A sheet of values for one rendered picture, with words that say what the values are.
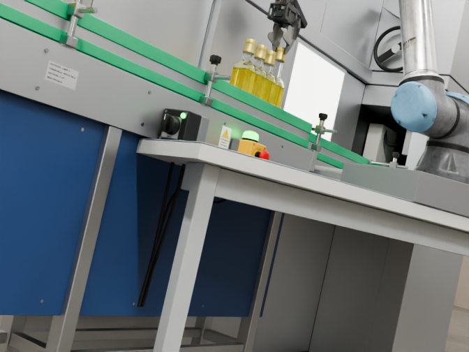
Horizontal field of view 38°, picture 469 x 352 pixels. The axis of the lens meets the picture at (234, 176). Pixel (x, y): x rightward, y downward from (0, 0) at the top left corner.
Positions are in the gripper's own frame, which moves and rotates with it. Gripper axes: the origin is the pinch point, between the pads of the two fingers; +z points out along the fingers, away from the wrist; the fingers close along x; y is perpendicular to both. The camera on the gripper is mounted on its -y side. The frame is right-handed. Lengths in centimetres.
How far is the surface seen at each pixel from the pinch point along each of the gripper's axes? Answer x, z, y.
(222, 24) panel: -11.8, -2.3, 18.3
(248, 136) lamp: 20, 35, 35
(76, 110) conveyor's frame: 17, 42, 91
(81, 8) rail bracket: 18, 23, 97
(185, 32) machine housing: -14.6, 5.0, 31.4
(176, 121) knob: 22, 38, 67
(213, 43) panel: -11.7, 4.9, 20.9
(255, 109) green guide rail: 13.7, 25.3, 25.9
